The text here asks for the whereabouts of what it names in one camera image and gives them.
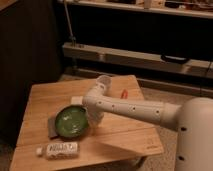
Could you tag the grey rectangular block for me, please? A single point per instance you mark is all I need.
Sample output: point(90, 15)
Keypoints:
point(51, 128)

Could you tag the white sponge block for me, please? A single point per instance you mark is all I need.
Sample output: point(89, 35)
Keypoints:
point(76, 100)

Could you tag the metal stand pole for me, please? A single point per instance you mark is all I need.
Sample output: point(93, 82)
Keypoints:
point(72, 37)

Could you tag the green ceramic bowl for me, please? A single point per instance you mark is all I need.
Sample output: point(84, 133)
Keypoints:
point(71, 122)

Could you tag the orange carrot toy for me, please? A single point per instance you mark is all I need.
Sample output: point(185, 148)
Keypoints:
point(124, 94)

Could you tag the clear plastic cup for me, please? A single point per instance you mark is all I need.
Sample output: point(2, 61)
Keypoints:
point(104, 81)

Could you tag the black handle on shelf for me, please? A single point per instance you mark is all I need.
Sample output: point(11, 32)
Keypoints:
point(176, 60)

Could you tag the wooden table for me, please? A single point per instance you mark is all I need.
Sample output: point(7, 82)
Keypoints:
point(117, 138)

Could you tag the wooden shelf rack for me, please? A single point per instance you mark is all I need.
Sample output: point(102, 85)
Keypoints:
point(137, 37)

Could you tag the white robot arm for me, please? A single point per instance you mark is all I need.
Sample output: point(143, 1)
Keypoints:
point(193, 121)

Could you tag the plastic water bottle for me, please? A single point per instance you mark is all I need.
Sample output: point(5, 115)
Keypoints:
point(58, 150)

